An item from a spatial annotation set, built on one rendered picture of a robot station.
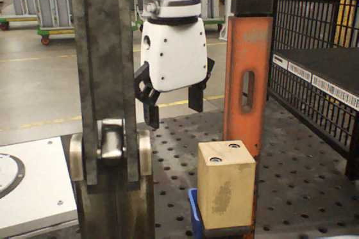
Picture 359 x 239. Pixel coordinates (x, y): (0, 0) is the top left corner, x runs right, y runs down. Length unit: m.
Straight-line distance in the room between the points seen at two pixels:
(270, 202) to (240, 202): 0.59
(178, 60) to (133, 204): 0.28
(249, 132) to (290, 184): 0.65
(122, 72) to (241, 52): 0.08
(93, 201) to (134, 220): 0.03
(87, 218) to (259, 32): 0.18
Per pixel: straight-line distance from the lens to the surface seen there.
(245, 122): 0.27
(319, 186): 0.93
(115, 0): 0.24
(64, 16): 7.19
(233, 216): 0.26
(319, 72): 0.63
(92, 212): 0.27
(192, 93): 0.58
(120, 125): 0.26
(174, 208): 0.80
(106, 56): 0.24
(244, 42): 0.25
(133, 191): 0.26
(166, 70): 0.49
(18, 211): 0.79
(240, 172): 0.24
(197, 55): 0.53
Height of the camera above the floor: 1.18
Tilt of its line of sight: 20 degrees down
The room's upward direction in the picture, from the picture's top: straight up
